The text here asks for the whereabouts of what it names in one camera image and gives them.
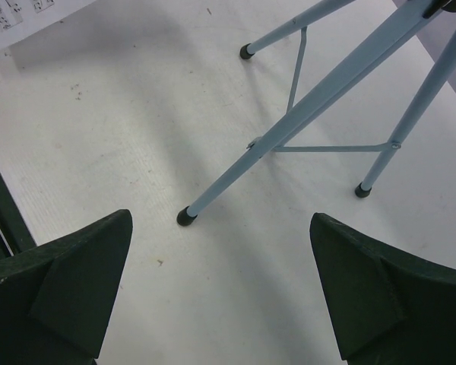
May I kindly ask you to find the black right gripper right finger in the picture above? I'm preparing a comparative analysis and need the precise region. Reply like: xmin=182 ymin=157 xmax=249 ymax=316
xmin=309 ymin=213 xmax=456 ymax=364

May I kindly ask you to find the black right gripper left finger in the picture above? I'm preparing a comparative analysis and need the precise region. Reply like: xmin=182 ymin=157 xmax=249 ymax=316
xmin=0 ymin=209 xmax=133 ymax=364

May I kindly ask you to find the sheet music booklet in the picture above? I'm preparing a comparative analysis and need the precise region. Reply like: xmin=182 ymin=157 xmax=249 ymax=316
xmin=0 ymin=0 xmax=92 ymax=51

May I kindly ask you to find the light blue music stand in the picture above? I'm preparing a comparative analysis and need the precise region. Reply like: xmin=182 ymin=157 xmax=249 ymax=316
xmin=176 ymin=1 xmax=456 ymax=227

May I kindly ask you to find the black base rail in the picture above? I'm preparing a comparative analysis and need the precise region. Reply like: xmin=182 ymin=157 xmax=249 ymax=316
xmin=0 ymin=172 xmax=36 ymax=260

